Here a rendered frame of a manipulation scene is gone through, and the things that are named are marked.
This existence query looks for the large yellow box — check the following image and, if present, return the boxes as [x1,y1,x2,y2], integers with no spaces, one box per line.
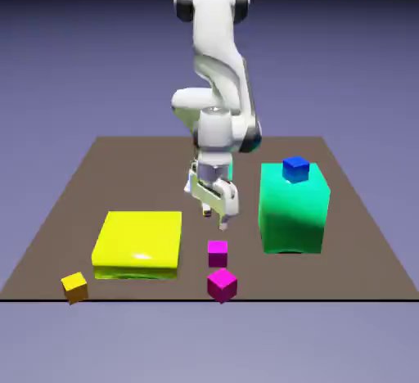
[91,210,183,282]

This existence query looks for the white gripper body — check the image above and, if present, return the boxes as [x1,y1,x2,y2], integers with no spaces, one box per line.
[183,169,240,224]

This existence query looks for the small magenta cube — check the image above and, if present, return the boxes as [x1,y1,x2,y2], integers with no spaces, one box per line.
[206,268,239,304]
[207,240,229,268]

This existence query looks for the large green box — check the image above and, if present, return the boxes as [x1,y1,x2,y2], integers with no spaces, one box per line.
[258,162,331,255]

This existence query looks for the small yellow cube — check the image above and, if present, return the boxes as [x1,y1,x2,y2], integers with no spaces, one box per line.
[61,271,89,305]

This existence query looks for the small blue cube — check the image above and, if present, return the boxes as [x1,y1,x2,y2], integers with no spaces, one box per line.
[282,155,311,184]

